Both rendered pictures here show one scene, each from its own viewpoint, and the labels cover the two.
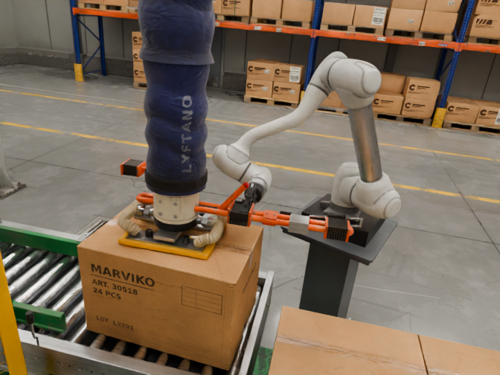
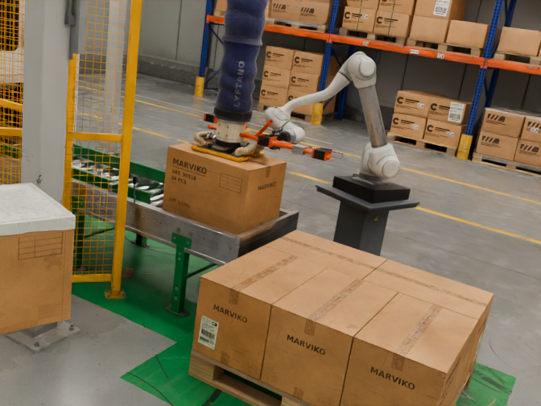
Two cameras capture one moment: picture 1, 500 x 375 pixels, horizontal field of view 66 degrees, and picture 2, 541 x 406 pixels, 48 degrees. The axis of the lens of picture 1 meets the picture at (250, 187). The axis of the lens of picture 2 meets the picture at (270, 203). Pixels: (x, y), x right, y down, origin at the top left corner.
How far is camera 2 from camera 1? 232 cm
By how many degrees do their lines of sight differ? 18
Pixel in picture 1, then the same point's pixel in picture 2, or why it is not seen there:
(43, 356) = (135, 212)
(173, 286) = (216, 173)
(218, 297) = (239, 180)
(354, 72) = (356, 62)
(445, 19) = not seen: outside the picture
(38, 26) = (167, 33)
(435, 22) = not seen: outside the picture
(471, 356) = (417, 273)
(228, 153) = (274, 112)
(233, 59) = (386, 89)
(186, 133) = (238, 83)
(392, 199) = (389, 161)
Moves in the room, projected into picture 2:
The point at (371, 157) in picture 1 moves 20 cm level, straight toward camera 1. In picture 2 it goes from (374, 126) to (357, 128)
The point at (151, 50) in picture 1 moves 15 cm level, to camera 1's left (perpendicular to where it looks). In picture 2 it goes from (226, 35) to (202, 31)
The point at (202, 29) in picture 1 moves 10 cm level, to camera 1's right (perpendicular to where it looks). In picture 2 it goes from (253, 26) to (270, 28)
